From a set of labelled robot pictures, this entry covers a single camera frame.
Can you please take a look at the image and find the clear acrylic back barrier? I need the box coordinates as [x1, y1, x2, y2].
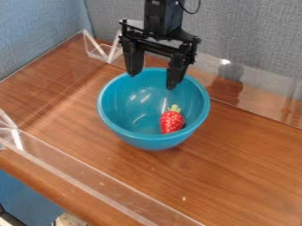
[114, 47, 302, 130]

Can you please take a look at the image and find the clear acrylic front barrier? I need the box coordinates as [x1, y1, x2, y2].
[0, 109, 206, 226]

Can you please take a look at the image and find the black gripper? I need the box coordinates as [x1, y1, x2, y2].
[119, 19, 201, 90]

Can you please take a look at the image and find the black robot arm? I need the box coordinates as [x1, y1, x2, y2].
[119, 0, 201, 90]

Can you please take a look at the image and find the red toy strawberry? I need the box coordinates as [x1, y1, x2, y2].
[159, 104, 186, 134]

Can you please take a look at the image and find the clear acrylic corner bracket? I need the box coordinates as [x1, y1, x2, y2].
[83, 29, 123, 64]

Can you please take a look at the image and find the clear acrylic barrier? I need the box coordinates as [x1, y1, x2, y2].
[0, 109, 206, 226]
[114, 47, 302, 130]

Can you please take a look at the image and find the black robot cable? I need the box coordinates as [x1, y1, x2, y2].
[176, 0, 203, 16]

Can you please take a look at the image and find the blue plastic bowl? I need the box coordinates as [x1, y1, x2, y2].
[96, 67, 210, 151]

